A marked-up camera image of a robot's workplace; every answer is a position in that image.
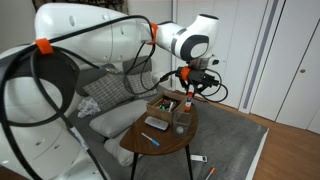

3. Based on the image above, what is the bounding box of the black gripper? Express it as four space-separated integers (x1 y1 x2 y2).
179 66 220 100

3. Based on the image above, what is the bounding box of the orange capped white bottle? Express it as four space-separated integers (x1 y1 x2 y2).
184 92 194 112

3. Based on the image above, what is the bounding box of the grey mesh pen holder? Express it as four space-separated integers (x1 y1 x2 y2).
172 110 193 136

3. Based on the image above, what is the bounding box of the orange and white pen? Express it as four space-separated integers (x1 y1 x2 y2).
204 167 216 180

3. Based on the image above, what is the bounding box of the markers bundle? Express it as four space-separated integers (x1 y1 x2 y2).
156 97 176 113

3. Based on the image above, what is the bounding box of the brown cardboard box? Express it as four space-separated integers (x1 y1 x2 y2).
145 91 188 123

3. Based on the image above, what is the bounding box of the small grey checkered pillow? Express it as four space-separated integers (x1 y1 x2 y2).
125 71 160 100

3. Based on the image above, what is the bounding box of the grey carpet rug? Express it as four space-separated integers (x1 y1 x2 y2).
68 96 270 180

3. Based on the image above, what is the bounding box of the blue capped grey marker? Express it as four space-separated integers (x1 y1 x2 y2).
141 132 161 148

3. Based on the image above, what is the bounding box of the white remote control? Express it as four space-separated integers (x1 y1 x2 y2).
190 154 209 163

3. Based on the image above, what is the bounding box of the black table leg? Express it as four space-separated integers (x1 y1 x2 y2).
129 152 140 180
184 143 194 180

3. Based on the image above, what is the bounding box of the long white pillow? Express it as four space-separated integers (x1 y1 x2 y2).
88 98 150 139

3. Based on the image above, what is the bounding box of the large grey checkered pillow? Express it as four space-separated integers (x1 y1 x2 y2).
82 73 135 112

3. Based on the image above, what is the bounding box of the rounded white pillow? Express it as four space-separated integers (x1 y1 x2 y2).
103 127 144 168

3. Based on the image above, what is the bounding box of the crumpled white cloth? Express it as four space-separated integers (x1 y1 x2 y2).
77 96 102 119

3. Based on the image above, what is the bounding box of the orange cable strap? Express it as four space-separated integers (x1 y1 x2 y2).
34 37 55 55
179 66 192 82
148 21 159 46

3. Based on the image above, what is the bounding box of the thin black cable loop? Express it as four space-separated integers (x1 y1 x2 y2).
196 68 230 103

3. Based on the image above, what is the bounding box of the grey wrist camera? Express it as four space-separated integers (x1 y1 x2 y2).
189 57 221 70

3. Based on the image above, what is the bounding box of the thick black cable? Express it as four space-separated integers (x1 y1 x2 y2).
0 14 158 180

